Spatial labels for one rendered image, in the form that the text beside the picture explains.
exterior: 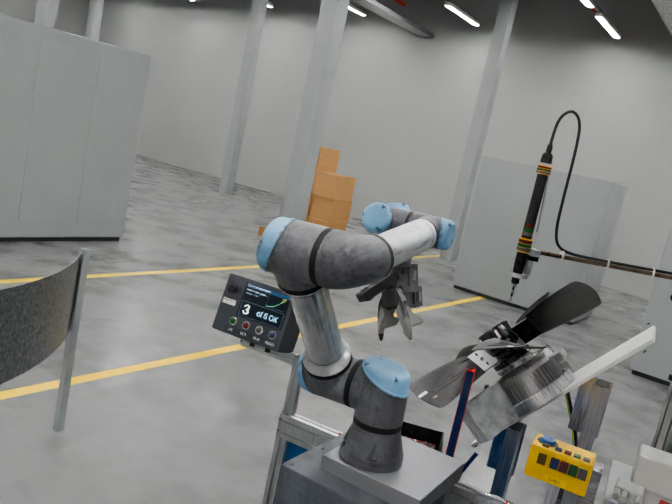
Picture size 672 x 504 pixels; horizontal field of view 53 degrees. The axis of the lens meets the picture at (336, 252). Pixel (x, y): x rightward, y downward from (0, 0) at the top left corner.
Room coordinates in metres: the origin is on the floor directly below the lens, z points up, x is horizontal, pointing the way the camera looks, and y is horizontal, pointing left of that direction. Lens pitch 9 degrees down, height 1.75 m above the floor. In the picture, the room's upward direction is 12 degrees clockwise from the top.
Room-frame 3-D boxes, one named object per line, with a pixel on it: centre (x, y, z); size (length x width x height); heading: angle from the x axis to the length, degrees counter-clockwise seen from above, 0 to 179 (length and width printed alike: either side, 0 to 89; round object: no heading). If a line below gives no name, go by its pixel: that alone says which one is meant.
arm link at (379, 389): (1.51, -0.17, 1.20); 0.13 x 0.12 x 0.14; 64
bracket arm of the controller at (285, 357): (2.11, 0.13, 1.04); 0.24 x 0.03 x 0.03; 65
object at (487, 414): (2.12, -0.60, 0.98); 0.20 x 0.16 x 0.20; 65
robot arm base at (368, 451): (1.51, -0.18, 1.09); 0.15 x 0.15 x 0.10
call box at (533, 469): (1.72, -0.71, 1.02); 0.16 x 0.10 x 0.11; 65
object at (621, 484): (1.99, -1.05, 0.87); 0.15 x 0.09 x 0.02; 152
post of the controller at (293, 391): (2.07, 0.04, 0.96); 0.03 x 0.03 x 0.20; 65
